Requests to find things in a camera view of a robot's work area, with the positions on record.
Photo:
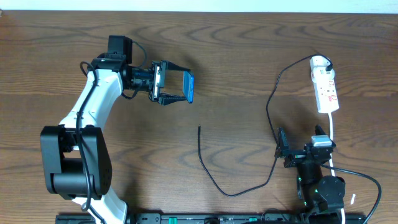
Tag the white power strip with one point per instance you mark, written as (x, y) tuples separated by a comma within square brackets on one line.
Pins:
[(326, 96)]

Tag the white USB charger adapter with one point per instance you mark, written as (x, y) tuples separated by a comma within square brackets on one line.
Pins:
[(321, 69)]

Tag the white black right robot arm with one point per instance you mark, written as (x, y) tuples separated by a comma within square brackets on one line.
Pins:
[(321, 193)]

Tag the blue Galaxy smartphone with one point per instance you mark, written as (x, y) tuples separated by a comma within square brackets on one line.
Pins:
[(188, 86)]

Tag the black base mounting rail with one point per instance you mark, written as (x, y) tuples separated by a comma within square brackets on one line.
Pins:
[(272, 217)]

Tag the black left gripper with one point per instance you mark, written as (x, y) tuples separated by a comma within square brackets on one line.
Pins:
[(162, 81)]

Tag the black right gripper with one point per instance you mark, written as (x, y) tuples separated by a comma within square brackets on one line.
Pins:
[(298, 157)]

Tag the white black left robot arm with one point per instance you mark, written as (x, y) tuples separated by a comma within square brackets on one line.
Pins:
[(76, 162)]

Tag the small white paper scrap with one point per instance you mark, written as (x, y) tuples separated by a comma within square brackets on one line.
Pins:
[(352, 199)]

